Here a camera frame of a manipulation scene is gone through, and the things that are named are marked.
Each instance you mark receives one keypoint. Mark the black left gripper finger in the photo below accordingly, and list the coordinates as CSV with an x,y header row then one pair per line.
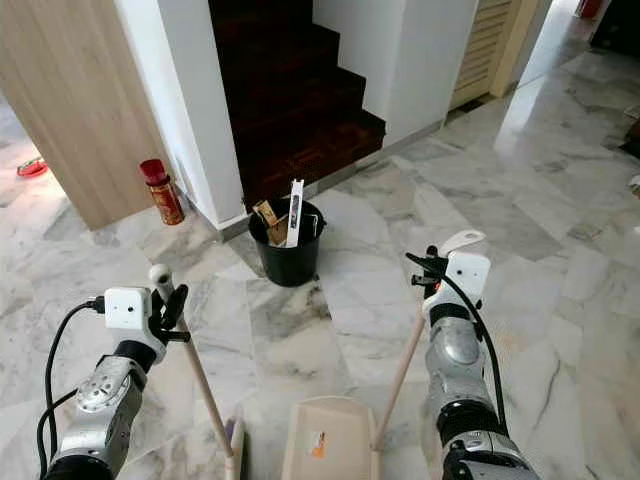
x,y
176,308

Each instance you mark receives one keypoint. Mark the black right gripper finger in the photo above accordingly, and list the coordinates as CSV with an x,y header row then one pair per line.
x,y
430,258

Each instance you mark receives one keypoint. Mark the cream broom purple bristles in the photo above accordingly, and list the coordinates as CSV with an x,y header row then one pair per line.
x,y
207,390

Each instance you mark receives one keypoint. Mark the white carton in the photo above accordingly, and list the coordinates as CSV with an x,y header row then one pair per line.
x,y
296,210

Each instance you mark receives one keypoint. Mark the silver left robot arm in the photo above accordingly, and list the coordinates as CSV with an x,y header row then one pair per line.
x,y
105,400

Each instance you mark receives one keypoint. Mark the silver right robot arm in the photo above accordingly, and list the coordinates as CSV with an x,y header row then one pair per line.
x,y
455,360

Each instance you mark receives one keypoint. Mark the red floor dish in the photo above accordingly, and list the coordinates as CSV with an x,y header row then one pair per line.
x,y
32,167

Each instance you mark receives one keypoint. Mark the red capped spray can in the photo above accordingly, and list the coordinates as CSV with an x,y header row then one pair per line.
x,y
165,200

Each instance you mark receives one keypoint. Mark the black bucket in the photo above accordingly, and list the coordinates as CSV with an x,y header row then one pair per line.
x,y
288,260

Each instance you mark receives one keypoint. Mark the wooden block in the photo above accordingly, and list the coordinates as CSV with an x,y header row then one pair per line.
x,y
272,228

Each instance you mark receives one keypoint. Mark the dark wooden staircase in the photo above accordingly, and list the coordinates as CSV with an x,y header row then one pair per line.
x,y
295,120

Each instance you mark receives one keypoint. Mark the cream louvred door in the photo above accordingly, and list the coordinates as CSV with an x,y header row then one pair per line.
x,y
490,45

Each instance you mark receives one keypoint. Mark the black upright panel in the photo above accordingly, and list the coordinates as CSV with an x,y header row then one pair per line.
x,y
622,35

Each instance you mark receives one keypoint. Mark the red fire extinguisher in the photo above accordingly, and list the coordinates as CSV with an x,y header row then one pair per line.
x,y
590,7

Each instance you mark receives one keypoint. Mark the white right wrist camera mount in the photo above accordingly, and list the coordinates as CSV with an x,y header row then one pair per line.
x,y
465,275

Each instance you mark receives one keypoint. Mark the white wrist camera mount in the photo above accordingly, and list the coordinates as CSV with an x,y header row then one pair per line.
x,y
130,312
465,275

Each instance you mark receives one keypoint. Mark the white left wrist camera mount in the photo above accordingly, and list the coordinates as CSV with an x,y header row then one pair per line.
x,y
130,312

